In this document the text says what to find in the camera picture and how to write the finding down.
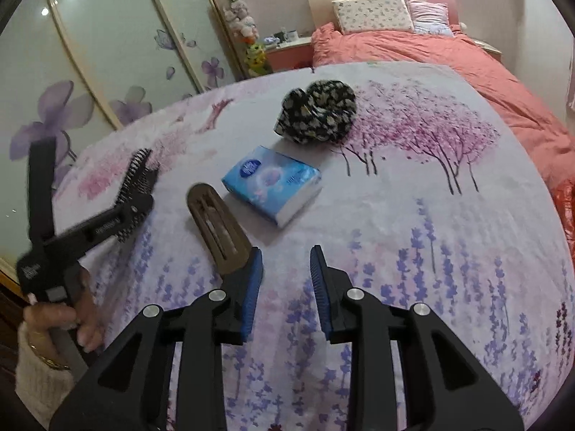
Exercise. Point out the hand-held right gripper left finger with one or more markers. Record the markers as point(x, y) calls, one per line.
point(251, 296)

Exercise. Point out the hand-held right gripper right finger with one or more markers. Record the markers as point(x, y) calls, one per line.
point(321, 296)

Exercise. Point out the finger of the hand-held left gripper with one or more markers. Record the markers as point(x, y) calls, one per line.
point(99, 229)
point(42, 188)

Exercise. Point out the black hairbrush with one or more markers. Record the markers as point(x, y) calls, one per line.
point(139, 179)

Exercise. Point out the red plastic basket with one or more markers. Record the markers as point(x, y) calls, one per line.
point(565, 220)

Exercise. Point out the person's left forearm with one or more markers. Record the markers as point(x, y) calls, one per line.
point(40, 386)

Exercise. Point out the person's left hand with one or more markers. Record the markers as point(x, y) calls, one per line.
point(87, 318)

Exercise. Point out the floral printed tablecloth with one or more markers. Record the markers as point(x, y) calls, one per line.
point(382, 233)

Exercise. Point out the blue tissue pack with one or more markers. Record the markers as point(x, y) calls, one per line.
point(269, 184)

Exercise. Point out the floral glass wardrobe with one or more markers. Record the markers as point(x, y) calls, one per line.
point(90, 54)

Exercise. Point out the black floral scrunchie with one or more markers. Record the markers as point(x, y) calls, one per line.
point(319, 112)

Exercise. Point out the pink nightstand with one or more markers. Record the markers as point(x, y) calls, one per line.
point(289, 56)

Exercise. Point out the stack of plush toys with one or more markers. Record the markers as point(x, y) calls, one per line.
point(247, 31)

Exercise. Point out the items on nightstand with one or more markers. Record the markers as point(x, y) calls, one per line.
point(283, 38)

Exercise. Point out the pink bed duvet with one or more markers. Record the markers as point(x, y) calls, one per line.
point(494, 85)

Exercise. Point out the white floral pillow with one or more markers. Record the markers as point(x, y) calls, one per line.
point(373, 13)

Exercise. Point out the cream nightstand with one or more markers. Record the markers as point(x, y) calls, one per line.
point(489, 49)

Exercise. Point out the pink striped pillow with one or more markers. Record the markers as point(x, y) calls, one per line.
point(431, 18)

